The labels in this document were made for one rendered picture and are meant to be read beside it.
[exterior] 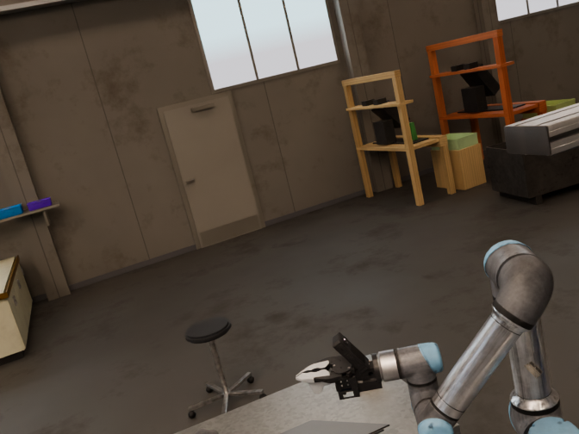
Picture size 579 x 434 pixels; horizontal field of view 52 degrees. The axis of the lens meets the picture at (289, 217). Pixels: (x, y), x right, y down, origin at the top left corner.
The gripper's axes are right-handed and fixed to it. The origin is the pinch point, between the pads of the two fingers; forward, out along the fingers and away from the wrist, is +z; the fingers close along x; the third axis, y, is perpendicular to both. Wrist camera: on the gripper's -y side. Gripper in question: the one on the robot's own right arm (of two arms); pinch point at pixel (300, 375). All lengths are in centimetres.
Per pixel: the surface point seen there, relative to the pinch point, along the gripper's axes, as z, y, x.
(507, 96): -261, 129, 735
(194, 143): 194, 87, 721
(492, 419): -73, 168, 156
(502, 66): -261, 87, 740
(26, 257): 437, 161, 598
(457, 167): -173, 209, 709
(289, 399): 16, 48, 52
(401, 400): -24, 46, 39
